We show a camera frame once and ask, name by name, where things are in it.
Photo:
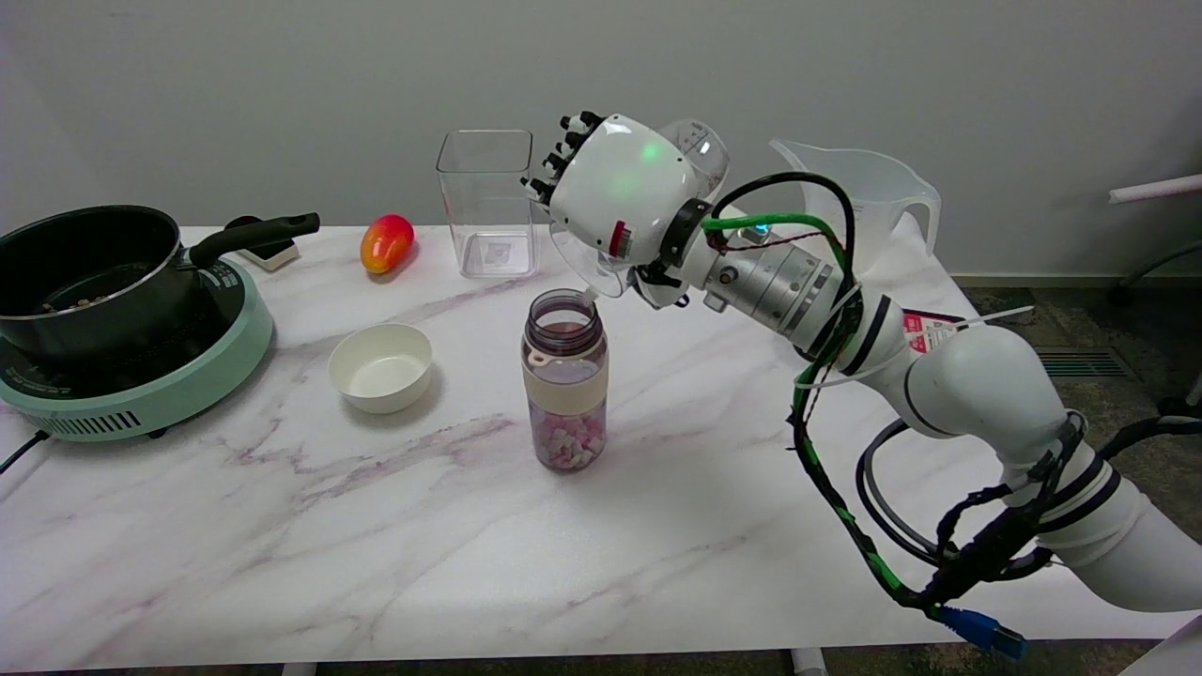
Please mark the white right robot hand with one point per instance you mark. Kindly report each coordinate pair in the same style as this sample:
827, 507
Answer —
624, 188

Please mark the small clear measuring cup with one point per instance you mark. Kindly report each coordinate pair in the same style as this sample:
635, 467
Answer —
706, 155

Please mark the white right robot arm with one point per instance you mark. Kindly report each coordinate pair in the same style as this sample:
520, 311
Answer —
977, 385

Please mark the tinted bottle with beige band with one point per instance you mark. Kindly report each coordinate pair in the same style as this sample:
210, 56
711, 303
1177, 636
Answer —
564, 385

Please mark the large translucent measuring jug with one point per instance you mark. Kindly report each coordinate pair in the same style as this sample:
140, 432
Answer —
892, 202

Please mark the clear square plastic container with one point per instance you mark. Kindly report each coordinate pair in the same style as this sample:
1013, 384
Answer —
488, 211

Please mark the red orange mango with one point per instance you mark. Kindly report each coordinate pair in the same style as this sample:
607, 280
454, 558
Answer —
386, 243

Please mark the white bowl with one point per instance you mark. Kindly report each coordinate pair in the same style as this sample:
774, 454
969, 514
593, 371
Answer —
380, 371

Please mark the black device with pink label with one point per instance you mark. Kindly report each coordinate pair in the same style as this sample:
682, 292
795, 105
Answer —
930, 330

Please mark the white block with black top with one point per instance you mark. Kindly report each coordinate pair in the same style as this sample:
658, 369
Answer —
272, 253

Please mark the green induction cooker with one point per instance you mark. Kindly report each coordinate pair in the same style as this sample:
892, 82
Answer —
188, 380

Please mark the floor vent grille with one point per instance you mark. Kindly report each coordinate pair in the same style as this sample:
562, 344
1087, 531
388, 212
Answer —
1071, 362

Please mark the white rod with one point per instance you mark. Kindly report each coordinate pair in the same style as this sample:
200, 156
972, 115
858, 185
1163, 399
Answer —
1155, 188

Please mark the dark chair base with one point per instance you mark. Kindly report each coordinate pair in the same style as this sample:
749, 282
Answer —
1160, 263

